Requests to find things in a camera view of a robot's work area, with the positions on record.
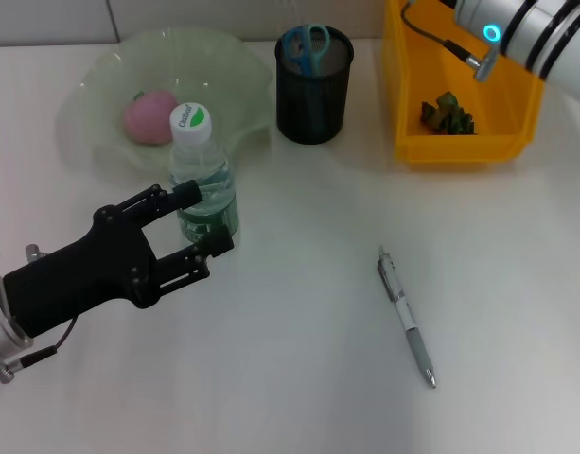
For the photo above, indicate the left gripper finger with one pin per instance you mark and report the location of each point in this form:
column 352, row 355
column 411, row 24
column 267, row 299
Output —
column 188, row 194
column 218, row 246

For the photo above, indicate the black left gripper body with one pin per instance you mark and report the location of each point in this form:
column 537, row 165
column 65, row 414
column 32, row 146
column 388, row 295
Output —
column 81, row 284

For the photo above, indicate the clear water bottle green label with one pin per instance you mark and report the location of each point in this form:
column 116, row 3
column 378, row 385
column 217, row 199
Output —
column 199, row 161

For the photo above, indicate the pink toy peach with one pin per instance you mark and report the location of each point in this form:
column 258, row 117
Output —
column 147, row 120

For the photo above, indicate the blue scissors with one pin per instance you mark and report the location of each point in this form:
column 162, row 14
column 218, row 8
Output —
column 308, row 52

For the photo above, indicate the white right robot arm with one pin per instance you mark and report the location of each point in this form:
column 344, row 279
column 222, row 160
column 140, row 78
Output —
column 545, row 38

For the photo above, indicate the green glass fruit plate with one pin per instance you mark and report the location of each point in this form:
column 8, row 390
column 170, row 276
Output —
column 223, row 75

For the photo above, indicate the black mesh pen holder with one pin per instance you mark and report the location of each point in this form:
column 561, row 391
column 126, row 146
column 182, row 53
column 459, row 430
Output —
column 313, row 113

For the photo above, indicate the grey white ballpoint pen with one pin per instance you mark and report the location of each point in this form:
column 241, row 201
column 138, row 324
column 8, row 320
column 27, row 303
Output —
column 417, row 340

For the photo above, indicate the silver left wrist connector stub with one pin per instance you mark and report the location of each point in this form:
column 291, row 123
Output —
column 36, row 251

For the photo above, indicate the yellow plastic bin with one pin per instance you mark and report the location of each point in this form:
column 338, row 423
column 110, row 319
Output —
column 460, row 146

